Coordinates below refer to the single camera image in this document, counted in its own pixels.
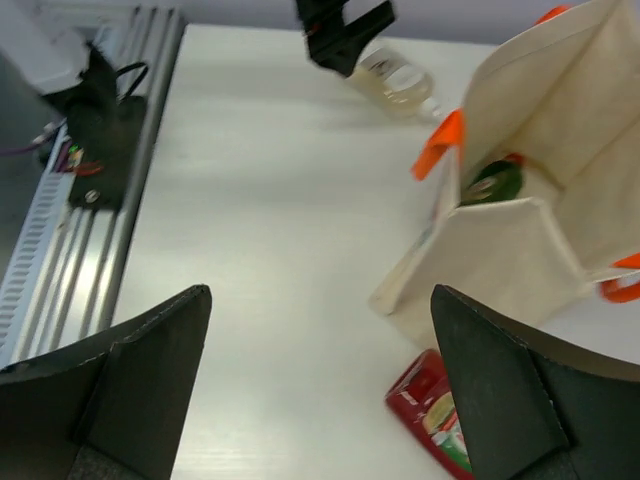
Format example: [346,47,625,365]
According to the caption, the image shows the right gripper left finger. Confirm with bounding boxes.
[1,285,212,479]

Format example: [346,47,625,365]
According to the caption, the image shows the green dish soap bottle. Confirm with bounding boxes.
[460,153,524,206]

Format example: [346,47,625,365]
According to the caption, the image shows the white slotted cable duct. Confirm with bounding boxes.
[1,127,73,355]

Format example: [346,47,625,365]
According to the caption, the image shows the left small circuit board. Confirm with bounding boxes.
[54,140,104,177]

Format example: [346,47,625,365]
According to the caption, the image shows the cream canvas tote bag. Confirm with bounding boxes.
[370,1,639,348]

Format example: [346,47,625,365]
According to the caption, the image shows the clear liquid soap bottle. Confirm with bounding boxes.
[346,40,441,120]

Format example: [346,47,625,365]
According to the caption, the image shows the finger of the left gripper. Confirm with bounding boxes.
[303,1,396,78]

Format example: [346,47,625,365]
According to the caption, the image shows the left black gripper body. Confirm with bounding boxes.
[295,0,347,30]

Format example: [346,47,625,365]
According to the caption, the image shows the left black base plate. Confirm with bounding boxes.
[67,95,147,211]

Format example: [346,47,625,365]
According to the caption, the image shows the aluminium mounting rail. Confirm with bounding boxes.
[1,2,185,365]

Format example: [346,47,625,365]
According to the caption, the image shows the red dish soap bottle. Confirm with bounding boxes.
[385,349,474,480]

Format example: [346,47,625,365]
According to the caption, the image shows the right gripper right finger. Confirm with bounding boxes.
[431,285,639,479]

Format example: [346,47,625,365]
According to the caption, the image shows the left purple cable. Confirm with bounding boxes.
[0,119,64,159]

